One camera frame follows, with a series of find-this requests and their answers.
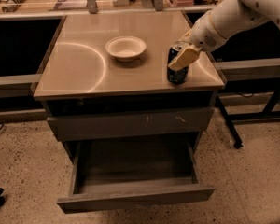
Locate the grey drawer cabinet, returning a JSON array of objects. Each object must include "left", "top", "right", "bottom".
[{"left": 33, "top": 10, "right": 227, "bottom": 215}]

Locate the purple paper packet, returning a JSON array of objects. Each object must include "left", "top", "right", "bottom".
[{"left": 53, "top": 0, "right": 88, "bottom": 11}]

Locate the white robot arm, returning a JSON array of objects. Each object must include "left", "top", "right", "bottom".
[{"left": 168, "top": 0, "right": 280, "bottom": 71}]

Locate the open middle drawer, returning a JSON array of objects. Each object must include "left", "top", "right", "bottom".
[{"left": 57, "top": 133, "right": 215, "bottom": 214}]

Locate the blue pepsi can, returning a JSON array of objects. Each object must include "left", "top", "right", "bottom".
[{"left": 166, "top": 40, "right": 190, "bottom": 85}]

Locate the black table leg frame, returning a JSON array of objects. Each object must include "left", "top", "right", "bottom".
[{"left": 215, "top": 82, "right": 280, "bottom": 149}]

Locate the closed top drawer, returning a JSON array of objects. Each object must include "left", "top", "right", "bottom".
[{"left": 48, "top": 107, "right": 214, "bottom": 142}]

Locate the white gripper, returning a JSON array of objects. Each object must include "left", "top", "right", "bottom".
[{"left": 168, "top": 11, "right": 228, "bottom": 71}]

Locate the white paper bowl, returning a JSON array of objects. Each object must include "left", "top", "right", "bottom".
[{"left": 105, "top": 36, "right": 147, "bottom": 62}]

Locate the black coiled cable tool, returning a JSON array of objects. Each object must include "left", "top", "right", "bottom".
[{"left": 2, "top": 0, "right": 26, "bottom": 13}]

